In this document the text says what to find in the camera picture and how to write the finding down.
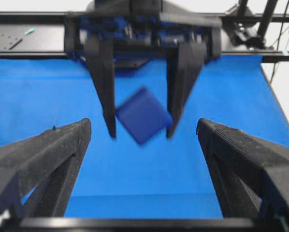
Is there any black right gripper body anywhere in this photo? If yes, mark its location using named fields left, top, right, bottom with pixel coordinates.
left=63, top=0, right=222, bottom=70

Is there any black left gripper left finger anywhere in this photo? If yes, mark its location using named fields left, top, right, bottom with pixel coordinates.
left=0, top=118, right=92, bottom=218

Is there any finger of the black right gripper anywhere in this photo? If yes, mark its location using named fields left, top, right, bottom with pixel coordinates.
left=84, top=37, right=116, bottom=139
left=166, top=42, right=207, bottom=138

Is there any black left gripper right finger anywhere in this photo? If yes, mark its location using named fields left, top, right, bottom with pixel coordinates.
left=196, top=118, right=289, bottom=220

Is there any blue block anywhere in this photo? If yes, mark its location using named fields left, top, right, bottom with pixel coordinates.
left=116, top=87, right=173, bottom=145

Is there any blue table cloth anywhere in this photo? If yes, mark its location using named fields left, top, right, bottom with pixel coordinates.
left=0, top=56, right=289, bottom=218

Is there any black aluminium frame rail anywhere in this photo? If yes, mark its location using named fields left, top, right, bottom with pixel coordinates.
left=0, top=12, right=289, bottom=63

